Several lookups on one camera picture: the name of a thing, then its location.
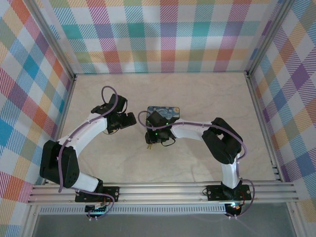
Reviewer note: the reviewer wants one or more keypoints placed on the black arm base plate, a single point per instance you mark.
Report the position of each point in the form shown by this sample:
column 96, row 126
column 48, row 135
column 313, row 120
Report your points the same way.
column 112, row 192
column 214, row 193

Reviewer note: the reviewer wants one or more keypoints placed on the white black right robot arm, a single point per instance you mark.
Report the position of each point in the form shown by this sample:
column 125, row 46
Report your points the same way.
column 187, row 130

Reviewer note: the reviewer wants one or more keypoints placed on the green lit controller board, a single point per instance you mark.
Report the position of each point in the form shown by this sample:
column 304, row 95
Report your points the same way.
column 96, row 210

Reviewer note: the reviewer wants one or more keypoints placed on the blue starry night box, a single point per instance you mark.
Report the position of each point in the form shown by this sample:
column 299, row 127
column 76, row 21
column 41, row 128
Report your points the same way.
column 170, row 111

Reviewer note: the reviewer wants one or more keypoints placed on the long aluminium mounting rail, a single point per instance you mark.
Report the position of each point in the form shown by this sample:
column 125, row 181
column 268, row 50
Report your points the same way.
column 160, row 192

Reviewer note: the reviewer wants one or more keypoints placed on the aluminium table edge rail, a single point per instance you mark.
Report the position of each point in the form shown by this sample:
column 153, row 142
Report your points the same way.
column 259, row 111
column 65, row 111

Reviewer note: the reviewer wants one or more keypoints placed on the short aluminium frame post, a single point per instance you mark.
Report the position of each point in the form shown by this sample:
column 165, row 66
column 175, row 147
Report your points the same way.
column 30, row 222
column 295, row 222

